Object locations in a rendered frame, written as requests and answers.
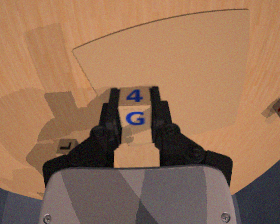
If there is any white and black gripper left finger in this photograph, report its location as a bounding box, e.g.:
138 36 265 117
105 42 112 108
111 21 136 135
42 88 122 188

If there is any tan flat mat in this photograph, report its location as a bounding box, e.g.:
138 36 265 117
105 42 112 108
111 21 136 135
72 9 250 137

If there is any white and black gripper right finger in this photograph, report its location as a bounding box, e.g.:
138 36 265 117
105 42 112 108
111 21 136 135
150 86 233 188

